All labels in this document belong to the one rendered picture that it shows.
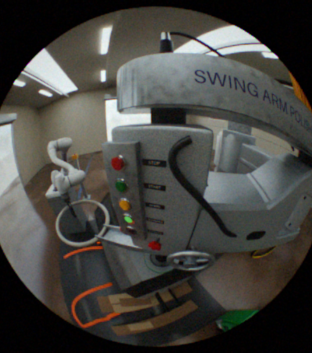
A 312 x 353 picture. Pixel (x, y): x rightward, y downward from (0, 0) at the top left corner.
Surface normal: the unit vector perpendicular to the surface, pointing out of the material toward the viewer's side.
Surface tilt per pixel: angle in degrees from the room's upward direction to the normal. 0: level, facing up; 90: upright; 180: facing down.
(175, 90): 90
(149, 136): 90
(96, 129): 90
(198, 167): 90
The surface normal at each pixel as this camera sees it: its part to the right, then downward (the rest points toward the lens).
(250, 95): -0.29, 0.44
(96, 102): 0.39, 0.42
